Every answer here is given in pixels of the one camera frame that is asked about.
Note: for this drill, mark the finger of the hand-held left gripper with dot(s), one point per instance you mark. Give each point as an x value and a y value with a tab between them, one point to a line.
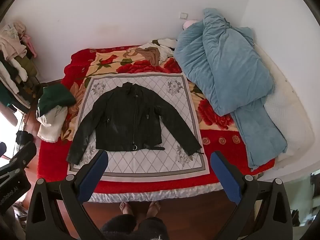
2	148
23	155

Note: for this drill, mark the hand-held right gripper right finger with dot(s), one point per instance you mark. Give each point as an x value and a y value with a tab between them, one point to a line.
226	177

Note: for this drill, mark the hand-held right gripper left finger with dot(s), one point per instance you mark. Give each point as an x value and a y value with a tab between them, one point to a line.
92	176

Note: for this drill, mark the black leather jacket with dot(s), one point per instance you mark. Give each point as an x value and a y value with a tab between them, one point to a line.
125	120

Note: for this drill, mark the clothes hanging on rack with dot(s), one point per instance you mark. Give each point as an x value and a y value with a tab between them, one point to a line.
15	55

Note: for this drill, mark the red floral blanket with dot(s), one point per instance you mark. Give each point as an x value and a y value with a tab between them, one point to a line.
55	160

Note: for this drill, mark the pale mauve padded board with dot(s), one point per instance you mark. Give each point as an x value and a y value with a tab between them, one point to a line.
7	115

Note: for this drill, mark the white knitted garment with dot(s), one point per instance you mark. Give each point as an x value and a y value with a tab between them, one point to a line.
51	125

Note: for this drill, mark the person's left foot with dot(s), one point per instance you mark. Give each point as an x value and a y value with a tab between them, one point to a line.
124	208

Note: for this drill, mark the person's foot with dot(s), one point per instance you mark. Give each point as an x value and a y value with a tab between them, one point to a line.
124	208
153	209

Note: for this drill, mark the white diamond patterned cloth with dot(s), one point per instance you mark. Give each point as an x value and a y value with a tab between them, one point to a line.
150	162

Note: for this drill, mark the person's dark pants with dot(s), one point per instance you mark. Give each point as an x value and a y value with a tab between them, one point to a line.
135	227

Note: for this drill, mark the dark green garment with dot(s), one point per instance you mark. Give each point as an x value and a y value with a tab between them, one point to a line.
56	96

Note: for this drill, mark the person's right foot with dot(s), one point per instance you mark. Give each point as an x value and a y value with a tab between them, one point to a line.
153	209

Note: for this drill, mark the white mattress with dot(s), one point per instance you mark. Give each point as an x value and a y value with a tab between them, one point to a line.
287	120

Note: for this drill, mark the light blue quilt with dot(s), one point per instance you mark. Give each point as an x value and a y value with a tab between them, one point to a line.
225	62

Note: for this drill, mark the brown garment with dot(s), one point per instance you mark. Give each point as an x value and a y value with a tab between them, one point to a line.
150	53

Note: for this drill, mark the white and black garment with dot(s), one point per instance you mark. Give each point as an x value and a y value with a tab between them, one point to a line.
165	47

